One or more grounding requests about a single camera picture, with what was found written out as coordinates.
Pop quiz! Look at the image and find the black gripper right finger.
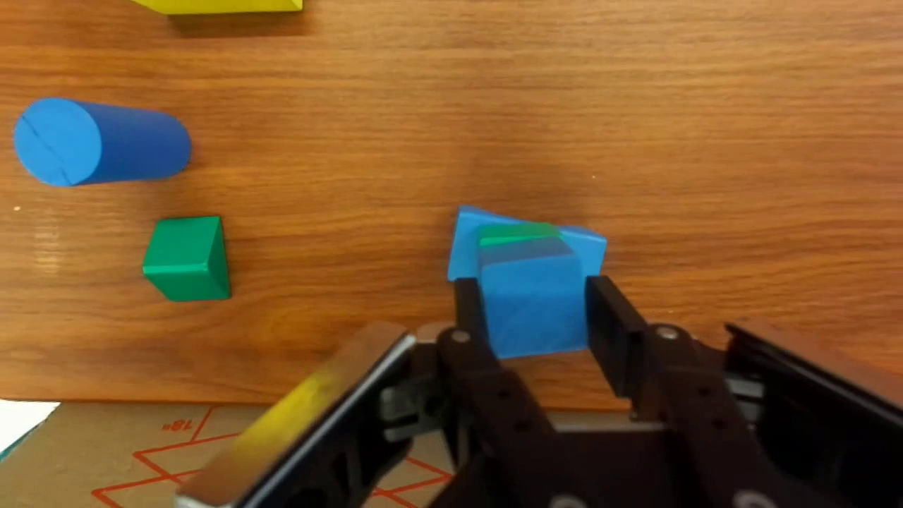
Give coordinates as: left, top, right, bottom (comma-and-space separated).
583, 274, 785, 508

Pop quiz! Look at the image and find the blue cylinder block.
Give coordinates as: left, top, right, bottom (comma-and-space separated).
11, 95, 195, 189

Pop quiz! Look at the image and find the blue arch block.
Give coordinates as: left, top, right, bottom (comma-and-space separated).
442, 206, 608, 285

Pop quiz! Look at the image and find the yellow rectangular block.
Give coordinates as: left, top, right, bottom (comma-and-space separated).
131, 0, 306, 17

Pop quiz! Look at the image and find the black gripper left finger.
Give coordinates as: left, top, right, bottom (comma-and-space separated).
433, 275, 569, 508

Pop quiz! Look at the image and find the cardboard box with red print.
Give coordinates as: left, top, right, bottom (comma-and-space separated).
0, 401, 456, 508

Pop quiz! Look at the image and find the blue cube block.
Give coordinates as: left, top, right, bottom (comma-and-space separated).
473, 246, 591, 361

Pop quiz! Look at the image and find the green cube block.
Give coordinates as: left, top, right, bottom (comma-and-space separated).
138, 210, 234, 303
473, 219, 563, 253

